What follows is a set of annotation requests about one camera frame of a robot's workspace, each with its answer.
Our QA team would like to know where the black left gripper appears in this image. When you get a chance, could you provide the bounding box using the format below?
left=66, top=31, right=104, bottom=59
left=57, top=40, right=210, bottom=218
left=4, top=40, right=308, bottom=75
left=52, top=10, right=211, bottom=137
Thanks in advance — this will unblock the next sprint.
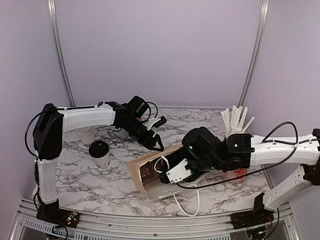
left=121, top=118, right=165, bottom=152

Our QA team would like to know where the brown cardboard cup carrier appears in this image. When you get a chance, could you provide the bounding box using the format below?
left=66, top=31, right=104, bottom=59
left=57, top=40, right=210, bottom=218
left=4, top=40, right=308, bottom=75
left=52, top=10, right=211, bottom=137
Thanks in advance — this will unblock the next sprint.
left=139, top=162, right=160, bottom=185

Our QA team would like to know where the brown paper takeout bag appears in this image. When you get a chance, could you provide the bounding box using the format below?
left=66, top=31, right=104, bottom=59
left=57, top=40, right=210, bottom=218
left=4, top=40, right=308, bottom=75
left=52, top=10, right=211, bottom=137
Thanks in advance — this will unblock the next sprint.
left=126, top=144, right=201, bottom=217

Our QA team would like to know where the stack of white cups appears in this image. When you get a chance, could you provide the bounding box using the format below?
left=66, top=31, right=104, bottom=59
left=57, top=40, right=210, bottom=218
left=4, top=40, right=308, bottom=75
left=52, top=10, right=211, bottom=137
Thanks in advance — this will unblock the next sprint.
left=75, top=126, right=95, bottom=148

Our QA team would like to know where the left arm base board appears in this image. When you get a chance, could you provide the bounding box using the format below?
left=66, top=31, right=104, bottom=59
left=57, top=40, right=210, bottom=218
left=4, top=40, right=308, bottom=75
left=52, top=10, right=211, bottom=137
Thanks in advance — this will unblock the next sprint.
left=36, top=208, right=80, bottom=229

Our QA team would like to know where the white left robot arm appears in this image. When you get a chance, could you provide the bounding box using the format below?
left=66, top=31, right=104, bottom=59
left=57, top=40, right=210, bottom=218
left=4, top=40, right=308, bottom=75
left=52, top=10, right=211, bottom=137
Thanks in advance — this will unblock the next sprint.
left=32, top=95, right=167, bottom=223

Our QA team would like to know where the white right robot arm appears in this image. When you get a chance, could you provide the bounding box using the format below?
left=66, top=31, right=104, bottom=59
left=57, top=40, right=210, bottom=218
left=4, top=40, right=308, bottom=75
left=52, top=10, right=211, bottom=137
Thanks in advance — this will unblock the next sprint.
left=159, top=127, right=320, bottom=224

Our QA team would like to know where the right arm base board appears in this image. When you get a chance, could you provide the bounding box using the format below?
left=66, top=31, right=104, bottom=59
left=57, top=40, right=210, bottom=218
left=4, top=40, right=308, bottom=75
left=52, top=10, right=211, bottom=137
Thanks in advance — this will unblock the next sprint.
left=230, top=209, right=275, bottom=230

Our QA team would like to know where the red floral bowl right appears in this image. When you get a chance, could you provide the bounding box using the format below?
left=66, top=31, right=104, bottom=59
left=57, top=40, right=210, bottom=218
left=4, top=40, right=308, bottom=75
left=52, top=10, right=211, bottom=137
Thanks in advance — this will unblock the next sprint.
left=224, top=168, right=248, bottom=183

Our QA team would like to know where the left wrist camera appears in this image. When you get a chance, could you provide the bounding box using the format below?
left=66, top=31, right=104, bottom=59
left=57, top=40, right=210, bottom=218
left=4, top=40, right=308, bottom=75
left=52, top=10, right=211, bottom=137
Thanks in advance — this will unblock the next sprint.
left=143, top=116, right=167, bottom=131

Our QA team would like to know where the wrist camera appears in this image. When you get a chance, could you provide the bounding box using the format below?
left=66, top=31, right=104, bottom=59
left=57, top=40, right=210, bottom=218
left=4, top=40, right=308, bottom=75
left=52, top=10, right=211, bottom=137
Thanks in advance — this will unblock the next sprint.
left=159, top=158, right=193, bottom=184
left=143, top=116, right=167, bottom=131

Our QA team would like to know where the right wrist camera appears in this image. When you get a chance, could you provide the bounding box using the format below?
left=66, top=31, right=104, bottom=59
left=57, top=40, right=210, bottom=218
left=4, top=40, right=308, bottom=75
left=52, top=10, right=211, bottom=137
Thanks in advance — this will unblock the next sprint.
left=159, top=158, right=193, bottom=184

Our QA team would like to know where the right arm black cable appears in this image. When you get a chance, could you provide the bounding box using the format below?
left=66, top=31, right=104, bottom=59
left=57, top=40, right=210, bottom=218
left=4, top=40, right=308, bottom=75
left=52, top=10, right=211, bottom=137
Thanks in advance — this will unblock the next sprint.
left=177, top=121, right=300, bottom=190

